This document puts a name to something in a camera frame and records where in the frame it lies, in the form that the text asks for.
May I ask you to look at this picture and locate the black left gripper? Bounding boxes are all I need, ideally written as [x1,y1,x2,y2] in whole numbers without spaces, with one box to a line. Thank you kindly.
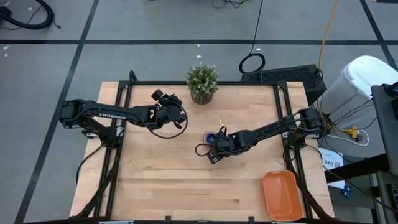
[151,89,187,127]

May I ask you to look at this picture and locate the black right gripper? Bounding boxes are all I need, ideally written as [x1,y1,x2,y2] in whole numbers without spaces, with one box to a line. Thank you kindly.
[207,127,248,165]

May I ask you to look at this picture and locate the orange plastic basket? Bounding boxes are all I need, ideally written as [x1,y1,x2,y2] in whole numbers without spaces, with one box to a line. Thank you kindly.
[262,170,305,222]

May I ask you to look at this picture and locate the potted plant striped pot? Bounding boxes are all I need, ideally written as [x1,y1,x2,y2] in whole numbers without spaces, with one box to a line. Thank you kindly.
[185,63,220,106]

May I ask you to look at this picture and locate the white paper sign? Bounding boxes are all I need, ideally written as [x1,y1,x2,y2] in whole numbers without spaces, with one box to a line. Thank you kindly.
[317,147,345,172]

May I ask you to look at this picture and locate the yellow power plug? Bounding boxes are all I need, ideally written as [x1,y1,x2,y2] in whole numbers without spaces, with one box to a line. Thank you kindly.
[340,126,359,140]

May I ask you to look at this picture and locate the blue cards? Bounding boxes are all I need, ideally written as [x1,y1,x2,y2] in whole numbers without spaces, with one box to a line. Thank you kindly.
[340,185,354,199]

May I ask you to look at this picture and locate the black desk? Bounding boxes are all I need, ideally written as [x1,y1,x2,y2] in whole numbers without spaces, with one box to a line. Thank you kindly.
[323,154,398,224]

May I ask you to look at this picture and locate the white lidded bin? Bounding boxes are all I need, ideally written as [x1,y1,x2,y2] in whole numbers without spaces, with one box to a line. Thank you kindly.
[313,55,398,125]

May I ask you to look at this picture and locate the black cart top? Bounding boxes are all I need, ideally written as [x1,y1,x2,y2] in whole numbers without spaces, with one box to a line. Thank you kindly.
[371,81,398,177]

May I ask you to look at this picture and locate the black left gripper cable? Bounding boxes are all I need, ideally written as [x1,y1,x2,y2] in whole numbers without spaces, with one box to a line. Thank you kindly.
[146,104,190,140]

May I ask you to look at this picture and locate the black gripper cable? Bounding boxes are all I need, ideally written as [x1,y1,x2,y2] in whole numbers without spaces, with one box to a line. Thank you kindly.
[146,104,190,140]
[195,142,214,158]

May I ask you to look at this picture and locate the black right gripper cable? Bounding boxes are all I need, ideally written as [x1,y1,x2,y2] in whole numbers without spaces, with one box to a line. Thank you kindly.
[195,142,214,158]

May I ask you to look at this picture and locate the black table frame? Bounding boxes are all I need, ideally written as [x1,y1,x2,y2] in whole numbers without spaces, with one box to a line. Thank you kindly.
[74,70,334,224]

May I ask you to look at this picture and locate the black hanging cable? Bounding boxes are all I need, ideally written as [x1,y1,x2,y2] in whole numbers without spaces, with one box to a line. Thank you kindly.
[238,0,267,75]

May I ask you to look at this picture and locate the black arm base cable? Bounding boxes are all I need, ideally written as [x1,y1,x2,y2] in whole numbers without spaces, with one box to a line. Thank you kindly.
[75,144,105,187]

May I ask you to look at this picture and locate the tangled black cables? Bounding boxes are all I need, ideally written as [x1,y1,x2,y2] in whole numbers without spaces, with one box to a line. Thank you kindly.
[211,0,249,9]

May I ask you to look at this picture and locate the white cable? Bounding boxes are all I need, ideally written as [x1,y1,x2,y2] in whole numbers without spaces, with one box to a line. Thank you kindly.
[326,129,371,147]

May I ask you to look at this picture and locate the yellow hanging cable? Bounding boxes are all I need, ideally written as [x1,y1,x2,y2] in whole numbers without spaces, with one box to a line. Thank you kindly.
[317,0,340,72]

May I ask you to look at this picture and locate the black hose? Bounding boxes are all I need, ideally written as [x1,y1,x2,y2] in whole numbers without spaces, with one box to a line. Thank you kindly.
[0,0,56,31]

